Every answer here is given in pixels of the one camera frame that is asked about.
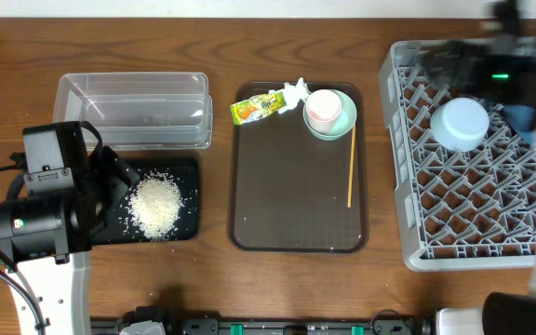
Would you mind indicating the black plastic tray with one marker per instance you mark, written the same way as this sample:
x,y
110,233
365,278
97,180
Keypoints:
x,y
186,174

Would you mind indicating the pink cup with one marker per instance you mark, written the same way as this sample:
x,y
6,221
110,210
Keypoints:
x,y
323,108

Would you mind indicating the clear plastic bin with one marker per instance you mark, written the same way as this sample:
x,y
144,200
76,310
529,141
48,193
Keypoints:
x,y
140,110

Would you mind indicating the pile of rice grains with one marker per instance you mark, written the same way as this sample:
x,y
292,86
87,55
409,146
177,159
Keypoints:
x,y
153,208

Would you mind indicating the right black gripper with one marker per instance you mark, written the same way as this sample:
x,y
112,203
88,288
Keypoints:
x,y
444,52

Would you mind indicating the wooden chopstick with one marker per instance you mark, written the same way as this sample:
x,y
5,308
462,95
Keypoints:
x,y
351,168

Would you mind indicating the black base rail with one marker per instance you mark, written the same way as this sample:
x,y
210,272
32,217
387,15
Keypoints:
x,y
385,322

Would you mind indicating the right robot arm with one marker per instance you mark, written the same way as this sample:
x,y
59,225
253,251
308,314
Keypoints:
x,y
497,73

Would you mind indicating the light blue bowl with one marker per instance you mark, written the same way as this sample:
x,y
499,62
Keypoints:
x,y
460,125

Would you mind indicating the grey dishwasher rack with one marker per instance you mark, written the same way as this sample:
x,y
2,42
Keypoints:
x,y
455,210

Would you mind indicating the dark blue plate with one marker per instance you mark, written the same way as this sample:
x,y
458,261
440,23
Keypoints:
x,y
521,119

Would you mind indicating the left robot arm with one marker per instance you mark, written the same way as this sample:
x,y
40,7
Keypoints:
x,y
59,202

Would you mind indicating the green yellow snack wrapper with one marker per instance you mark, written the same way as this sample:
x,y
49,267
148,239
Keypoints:
x,y
257,107

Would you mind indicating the crumpled white tissue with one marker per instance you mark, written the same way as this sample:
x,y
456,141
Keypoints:
x,y
294,95

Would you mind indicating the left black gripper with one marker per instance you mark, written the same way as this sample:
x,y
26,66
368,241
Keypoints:
x,y
113,187

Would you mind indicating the light green saucer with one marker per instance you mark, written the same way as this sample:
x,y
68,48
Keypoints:
x,y
345,121

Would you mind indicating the brown serving tray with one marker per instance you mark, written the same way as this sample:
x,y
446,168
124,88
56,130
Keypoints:
x,y
289,188

